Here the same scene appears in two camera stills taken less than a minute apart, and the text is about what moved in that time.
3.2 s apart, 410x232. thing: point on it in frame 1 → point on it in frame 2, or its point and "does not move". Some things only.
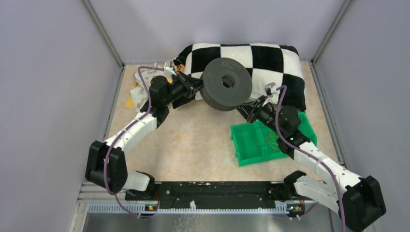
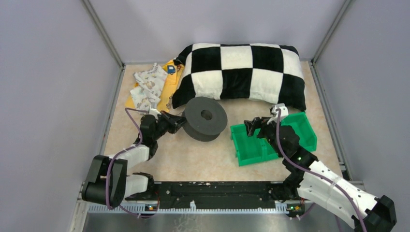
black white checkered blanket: x=279 y=65 does not move
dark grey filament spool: x=227 y=84 → x=206 y=118
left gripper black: x=189 y=84 → x=173 y=121
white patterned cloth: x=139 y=94 does not move
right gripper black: x=257 y=107 → x=257 y=122
